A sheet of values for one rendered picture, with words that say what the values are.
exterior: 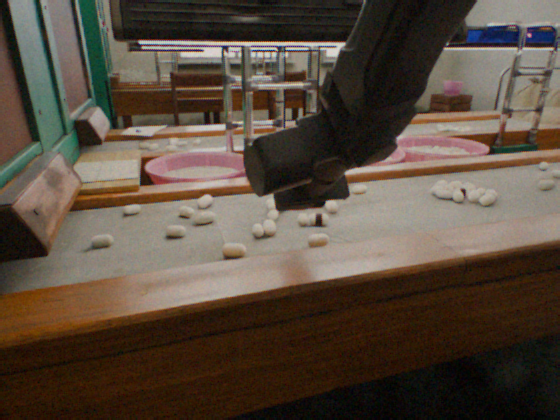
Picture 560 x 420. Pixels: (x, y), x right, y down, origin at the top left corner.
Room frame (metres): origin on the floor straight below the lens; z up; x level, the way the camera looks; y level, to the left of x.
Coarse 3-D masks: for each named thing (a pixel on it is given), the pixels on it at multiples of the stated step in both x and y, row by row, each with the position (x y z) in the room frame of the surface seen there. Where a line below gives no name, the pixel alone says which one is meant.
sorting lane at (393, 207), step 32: (352, 192) 0.82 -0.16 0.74; (384, 192) 0.82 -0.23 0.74; (416, 192) 0.82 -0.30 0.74; (512, 192) 0.82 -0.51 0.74; (544, 192) 0.82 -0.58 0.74; (64, 224) 0.65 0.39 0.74; (96, 224) 0.65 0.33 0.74; (128, 224) 0.65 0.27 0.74; (160, 224) 0.65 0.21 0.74; (192, 224) 0.65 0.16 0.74; (224, 224) 0.65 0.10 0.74; (288, 224) 0.65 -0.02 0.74; (352, 224) 0.65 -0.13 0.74; (384, 224) 0.65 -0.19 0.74; (416, 224) 0.65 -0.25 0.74; (448, 224) 0.65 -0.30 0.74; (64, 256) 0.53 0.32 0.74; (96, 256) 0.53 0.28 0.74; (128, 256) 0.52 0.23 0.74; (160, 256) 0.52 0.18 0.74; (192, 256) 0.52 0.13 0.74; (224, 256) 0.52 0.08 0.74; (256, 256) 0.53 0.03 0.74; (32, 288) 0.44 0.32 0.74
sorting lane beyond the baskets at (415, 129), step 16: (416, 128) 1.64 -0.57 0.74; (432, 128) 1.64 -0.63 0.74; (480, 128) 1.63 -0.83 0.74; (496, 128) 1.63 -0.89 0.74; (112, 144) 1.32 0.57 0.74; (128, 144) 1.33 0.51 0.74; (160, 144) 1.33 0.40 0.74; (176, 144) 1.33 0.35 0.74; (192, 144) 1.33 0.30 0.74; (208, 144) 1.33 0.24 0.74; (224, 144) 1.33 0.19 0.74; (240, 144) 1.33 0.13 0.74
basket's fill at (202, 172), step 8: (184, 168) 1.05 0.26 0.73; (200, 168) 1.06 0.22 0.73; (208, 168) 1.04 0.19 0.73; (216, 168) 1.06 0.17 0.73; (224, 168) 1.06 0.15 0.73; (168, 176) 0.97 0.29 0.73; (176, 176) 0.96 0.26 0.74; (184, 176) 0.99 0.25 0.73; (192, 176) 0.96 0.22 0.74; (200, 176) 0.96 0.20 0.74; (208, 176) 0.96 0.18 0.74
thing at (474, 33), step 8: (472, 32) 1.52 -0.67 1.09; (480, 32) 1.53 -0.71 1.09; (488, 32) 1.54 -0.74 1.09; (496, 32) 1.55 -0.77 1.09; (504, 32) 1.56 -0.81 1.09; (512, 32) 1.57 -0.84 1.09; (528, 32) 1.59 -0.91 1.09; (536, 32) 1.61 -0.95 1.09; (544, 32) 1.62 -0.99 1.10; (552, 32) 1.63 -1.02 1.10; (472, 40) 1.50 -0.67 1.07; (480, 40) 1.51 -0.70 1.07; (488, 40) 1.52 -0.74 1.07; (496, 40) 1.53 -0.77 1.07; (504, 40) 1.54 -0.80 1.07; (512, 40) 1.55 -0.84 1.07; (528, 40) 1.58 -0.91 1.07; (536, 40) 1.59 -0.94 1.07; (544, 40) 1.60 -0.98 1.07; (448, 48) 1.47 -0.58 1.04; (456, 48) 1.48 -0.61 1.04
